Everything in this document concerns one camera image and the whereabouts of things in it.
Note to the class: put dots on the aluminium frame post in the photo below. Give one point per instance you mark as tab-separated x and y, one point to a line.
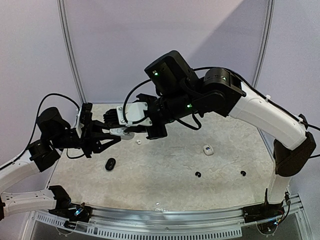
267	25
61	5

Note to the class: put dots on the small white oval case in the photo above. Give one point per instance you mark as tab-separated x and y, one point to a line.
120	132

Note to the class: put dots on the aluminium front rail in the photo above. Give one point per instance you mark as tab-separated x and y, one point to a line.
120	224

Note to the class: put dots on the black oval charging case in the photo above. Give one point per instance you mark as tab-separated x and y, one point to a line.
110	164

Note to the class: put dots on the black earbud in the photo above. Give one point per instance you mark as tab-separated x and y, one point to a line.
198	174
243	173

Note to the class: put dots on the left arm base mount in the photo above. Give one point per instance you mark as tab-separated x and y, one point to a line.
66	209

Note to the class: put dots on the white earbud charging case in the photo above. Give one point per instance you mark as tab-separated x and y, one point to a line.
208	150

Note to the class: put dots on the left aluminium frame post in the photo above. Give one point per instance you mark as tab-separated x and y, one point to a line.
61	5

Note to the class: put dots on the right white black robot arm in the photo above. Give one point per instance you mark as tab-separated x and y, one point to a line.
226	93

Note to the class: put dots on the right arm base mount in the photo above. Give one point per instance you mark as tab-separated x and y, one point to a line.
266	210

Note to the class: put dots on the black earbud right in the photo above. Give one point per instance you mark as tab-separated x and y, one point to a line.
243	173

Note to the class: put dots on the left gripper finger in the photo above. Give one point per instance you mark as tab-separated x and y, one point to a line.
102	141
98	126

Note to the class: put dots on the right aluminium frame post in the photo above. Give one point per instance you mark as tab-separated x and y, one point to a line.
267	25

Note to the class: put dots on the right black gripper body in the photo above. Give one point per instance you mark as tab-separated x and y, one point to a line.
154	120

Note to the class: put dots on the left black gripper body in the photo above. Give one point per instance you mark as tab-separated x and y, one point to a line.
86	143

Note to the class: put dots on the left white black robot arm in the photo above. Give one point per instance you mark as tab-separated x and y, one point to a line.
56	135

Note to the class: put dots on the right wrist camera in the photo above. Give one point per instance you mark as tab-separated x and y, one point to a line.
131	115

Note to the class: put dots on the black earbud centre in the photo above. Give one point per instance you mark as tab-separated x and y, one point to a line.
198	174

